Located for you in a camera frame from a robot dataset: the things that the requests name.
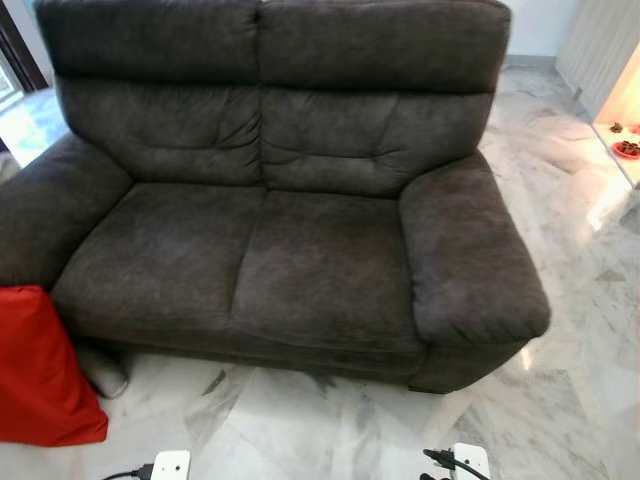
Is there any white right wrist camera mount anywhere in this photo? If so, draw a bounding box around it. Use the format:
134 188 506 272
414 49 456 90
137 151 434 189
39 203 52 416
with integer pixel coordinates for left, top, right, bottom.
452 443 491 480

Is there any red pillow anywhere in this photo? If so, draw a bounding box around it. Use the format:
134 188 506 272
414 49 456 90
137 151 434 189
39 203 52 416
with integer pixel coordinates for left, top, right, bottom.
0 286 109 448

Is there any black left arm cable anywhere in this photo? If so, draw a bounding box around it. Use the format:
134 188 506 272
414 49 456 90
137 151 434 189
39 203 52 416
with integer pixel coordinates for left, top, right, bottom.
100 463 154 480

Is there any dark grey fabric sofa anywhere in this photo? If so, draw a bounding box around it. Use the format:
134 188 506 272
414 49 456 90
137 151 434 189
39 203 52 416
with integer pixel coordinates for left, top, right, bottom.
0 0 552 394

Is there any dark window frame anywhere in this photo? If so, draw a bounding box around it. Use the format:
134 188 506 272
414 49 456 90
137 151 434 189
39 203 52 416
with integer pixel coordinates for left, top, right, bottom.
0 0 49 93

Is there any grey slipper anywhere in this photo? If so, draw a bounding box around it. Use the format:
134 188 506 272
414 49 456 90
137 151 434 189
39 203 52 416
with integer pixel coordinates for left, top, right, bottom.
75 343 129 400

